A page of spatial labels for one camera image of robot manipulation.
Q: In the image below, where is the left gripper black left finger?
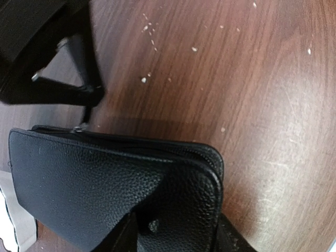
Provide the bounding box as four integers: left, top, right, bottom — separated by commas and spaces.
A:
94, 213, 139, 252

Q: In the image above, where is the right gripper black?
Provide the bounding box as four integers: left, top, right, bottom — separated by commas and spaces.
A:
1, 1, 105, 107

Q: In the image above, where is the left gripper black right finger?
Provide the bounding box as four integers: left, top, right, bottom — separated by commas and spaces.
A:
219, 215, 257, 252

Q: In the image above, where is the black zip tool case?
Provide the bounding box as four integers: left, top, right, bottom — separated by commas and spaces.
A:
8, 125, 224, 251

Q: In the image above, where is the white scalloped bowl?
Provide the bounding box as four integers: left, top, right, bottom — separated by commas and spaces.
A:
1, 171, 37, 252

